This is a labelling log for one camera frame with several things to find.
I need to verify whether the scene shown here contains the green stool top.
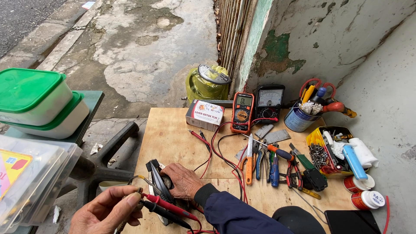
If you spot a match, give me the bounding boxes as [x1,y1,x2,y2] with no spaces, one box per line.
[4,90,105,147]

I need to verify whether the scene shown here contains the yellow plastic tray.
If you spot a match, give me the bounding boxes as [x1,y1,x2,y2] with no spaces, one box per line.
[306,126,370,179]

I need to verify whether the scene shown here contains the white cloth roll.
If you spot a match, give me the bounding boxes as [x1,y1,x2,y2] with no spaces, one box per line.
[348,137,380,169]

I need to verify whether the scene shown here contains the red-handled screwdriver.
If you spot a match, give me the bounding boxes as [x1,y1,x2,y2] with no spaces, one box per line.
[321,97,357,118]

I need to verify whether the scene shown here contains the metal tin can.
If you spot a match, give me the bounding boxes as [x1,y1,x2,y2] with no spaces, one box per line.
[284,100,322,133]

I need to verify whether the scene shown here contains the red solder spool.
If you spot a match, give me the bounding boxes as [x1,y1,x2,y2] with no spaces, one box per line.
[343,174,375,193]
[350,190,386,211]

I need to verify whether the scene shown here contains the blue-capped tool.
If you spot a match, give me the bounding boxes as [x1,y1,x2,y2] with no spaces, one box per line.
[311,87,327,105]

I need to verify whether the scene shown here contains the gray sandpaper piece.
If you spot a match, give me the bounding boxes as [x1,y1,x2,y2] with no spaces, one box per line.
[254,124,274,140]
[265,129,292,145]

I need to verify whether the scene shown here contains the red-handled scissors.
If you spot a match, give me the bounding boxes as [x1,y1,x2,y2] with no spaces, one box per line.
[299,78,337,99]

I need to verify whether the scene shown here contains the green box cutter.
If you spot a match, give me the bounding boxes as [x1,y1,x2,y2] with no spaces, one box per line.
[289,142,316,170]

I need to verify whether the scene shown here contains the black test probe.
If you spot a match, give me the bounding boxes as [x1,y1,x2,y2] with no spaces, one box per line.
[198,130,212,153]
[139,200,193,230]

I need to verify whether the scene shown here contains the black clothes iron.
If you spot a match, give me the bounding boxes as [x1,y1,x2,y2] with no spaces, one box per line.
[145,159,177,227]

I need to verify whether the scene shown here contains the bunch of cotton swabs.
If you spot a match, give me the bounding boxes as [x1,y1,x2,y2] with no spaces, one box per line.
[299,101,323,115]

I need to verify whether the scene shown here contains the person's right hand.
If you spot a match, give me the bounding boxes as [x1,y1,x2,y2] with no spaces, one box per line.
[160,163,206,201]

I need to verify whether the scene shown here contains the orange utility knife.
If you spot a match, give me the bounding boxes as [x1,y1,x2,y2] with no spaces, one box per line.
[241,133,254,186]

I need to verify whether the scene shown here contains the black analog multimeter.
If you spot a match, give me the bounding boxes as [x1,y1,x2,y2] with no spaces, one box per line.
[254,84,286,124]

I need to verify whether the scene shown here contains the yellow utility knife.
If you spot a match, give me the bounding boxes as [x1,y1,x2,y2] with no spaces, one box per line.
[301,84,316,104]

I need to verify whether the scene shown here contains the blue-handled needle pliers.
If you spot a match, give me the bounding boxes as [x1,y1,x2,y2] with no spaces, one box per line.
[252,142,264,181]

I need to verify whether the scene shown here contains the orange blue handled screwdriver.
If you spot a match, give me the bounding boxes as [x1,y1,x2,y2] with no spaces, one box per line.
[242,133,295,162]

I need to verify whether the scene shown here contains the braided iron cord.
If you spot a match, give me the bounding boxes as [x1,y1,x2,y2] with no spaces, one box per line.
[114,175,160,234]

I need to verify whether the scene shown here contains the clear plastic storage box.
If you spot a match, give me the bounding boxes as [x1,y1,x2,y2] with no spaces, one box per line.
[0,135,84,234]

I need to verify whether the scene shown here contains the metal folding gate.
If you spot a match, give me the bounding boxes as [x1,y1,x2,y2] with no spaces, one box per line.
[214,0,253,78]

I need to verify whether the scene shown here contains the black smartphone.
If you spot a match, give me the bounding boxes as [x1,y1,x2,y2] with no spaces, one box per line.
[324,210,383,234]

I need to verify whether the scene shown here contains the blue cylindrical lighter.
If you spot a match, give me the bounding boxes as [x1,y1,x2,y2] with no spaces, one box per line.
[342,144,369,181]

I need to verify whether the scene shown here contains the green-lidded white container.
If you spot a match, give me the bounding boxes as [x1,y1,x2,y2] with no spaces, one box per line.
[0,91,90,140]
[0,68,74,127]

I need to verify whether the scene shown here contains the white medicine box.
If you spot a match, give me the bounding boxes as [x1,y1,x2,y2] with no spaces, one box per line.
[185,99,226,132]

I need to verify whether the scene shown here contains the pile of metal screws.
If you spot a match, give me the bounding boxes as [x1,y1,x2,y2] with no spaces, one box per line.
[308,143,329,170]

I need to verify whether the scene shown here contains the red black pliers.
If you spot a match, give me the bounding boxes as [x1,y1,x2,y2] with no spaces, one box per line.
[285,159,304,191]

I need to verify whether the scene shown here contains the white bowl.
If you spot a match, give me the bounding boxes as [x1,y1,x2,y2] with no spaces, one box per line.
[98,181,129,192]

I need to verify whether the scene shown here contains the red test probe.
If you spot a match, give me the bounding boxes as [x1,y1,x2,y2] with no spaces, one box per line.
[187,129,212,147]
[141,192,199,222]

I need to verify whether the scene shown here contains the bent metal wire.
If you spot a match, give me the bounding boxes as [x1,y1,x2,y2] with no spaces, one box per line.
[291,187,329,225]

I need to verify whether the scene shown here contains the person's left hand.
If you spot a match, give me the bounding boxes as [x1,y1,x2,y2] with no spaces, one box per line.
[69,185,144,234]

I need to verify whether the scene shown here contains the gray appliance lid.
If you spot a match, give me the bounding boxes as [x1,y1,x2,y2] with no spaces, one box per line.
[197,64,232,85]

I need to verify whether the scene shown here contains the black test lead wire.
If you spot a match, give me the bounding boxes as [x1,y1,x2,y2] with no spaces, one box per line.
[192,133,245,234]

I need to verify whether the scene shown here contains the yellow plastic-wrapped canister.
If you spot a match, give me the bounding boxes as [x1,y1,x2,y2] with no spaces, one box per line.
[185,65,231,105]

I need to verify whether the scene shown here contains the orange digital multimeter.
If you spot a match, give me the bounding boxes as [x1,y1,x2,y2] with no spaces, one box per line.
[230,92,255,135]

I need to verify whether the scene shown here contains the red test lead wire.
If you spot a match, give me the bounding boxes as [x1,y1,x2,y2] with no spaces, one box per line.
[187,117,280,234]

